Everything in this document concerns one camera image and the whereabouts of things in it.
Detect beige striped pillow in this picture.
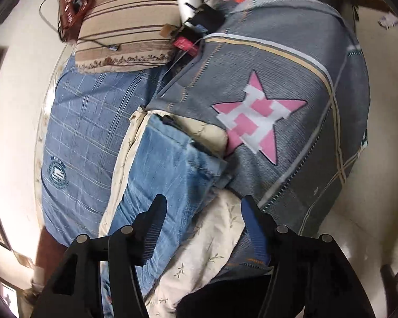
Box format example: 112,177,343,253
75,0,186,73

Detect grey star-print blanket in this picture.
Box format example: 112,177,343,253
146,0,372,272

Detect thin black cord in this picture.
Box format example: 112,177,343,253
39,0,120,52

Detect blue plaid pillow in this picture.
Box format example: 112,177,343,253
40,55,173,249

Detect dark red bag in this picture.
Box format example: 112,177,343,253
59,0,102,42

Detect blue denim pants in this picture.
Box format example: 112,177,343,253
101,114,233,318

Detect dark cloth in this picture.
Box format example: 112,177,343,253
179,268,276,318

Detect red packet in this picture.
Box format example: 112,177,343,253
173,36,200,55

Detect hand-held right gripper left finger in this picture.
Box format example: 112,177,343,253
30,194,168,318

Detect cream floral quilt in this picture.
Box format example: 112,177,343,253
98,106,249,318

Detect black box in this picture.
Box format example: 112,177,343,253
186,3,226,37

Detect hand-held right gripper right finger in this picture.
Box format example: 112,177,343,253
240,195,377,318

